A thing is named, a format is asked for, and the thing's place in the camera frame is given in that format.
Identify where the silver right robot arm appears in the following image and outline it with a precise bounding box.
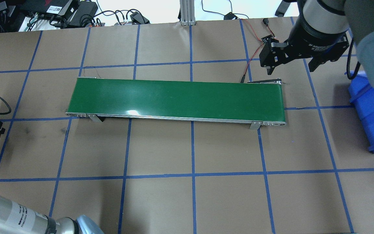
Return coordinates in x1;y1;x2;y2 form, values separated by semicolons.
259;0;374;88

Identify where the green conveyor belt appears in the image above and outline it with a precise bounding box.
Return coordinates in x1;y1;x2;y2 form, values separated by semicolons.
65;77;287;129

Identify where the blue plastic bin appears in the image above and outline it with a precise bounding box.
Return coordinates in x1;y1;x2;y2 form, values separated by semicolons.
346;70;374;154

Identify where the aluminium frame post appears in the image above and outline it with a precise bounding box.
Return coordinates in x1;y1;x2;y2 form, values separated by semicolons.
180;0;196;26

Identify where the red conveyor power cable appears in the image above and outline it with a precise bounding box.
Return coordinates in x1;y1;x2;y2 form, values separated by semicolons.
239;18;277;84

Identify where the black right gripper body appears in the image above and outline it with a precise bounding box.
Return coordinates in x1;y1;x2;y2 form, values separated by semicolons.
259;15;349;68

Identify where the small red-lit controller board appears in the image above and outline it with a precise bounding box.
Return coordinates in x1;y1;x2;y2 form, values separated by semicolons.
261;34;274;44

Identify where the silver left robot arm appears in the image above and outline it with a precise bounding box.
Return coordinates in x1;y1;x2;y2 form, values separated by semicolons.
0;117;103;234

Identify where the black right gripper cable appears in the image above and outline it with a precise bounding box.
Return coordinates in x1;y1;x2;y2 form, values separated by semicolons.
345;37;363;80

